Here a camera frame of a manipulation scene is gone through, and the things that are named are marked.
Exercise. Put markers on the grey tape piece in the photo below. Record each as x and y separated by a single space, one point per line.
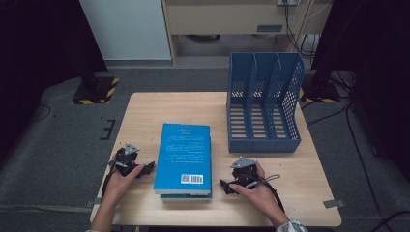
333 203
92 203

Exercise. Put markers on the black tape floor mark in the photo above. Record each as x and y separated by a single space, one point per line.
109 129

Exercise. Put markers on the light blue book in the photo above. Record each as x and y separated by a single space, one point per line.
183 154

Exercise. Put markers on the person's left hand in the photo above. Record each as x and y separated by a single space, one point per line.
117 187

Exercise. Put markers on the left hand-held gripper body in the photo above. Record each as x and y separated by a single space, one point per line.
124 159

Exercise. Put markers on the beige wooden cabinet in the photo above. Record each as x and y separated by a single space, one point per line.
225 17

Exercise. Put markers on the white power strip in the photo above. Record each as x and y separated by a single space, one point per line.
287 2

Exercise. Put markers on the person's right hand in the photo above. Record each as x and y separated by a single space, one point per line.
262 196

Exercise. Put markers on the dark blue illustrated book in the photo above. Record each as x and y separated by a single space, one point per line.
185 197

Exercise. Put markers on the blue plastic file rack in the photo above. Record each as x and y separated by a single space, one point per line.
264 141

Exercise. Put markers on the white panel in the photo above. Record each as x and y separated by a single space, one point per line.
129 29

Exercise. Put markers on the dark curtain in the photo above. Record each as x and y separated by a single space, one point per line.
38 48
380 64

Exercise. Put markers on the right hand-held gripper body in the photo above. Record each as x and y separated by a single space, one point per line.
245 174

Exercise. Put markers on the striped black stand base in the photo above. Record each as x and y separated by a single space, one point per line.
96 92
320 92

